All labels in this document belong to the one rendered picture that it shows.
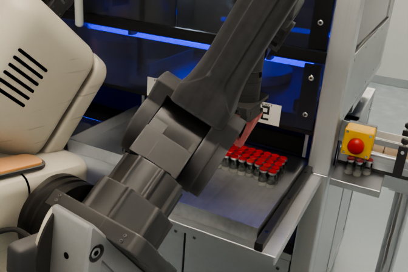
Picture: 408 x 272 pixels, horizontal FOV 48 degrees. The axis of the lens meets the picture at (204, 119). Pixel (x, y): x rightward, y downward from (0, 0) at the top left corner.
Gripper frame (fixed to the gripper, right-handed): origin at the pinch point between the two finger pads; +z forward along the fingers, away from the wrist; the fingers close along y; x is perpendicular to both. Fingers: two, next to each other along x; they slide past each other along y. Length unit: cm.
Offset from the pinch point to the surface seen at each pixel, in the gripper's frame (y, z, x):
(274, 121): 37.1, 9.4, 4.6
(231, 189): 16.1, 21.1, 6.6
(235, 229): -0.5, 19.3, -1.6
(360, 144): 34.3, 8.7, -18.7
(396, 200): 52, 30, -30
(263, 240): -1.4, 18.8, -7.9
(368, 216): 177, 112, -19
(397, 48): 496, 74, 6
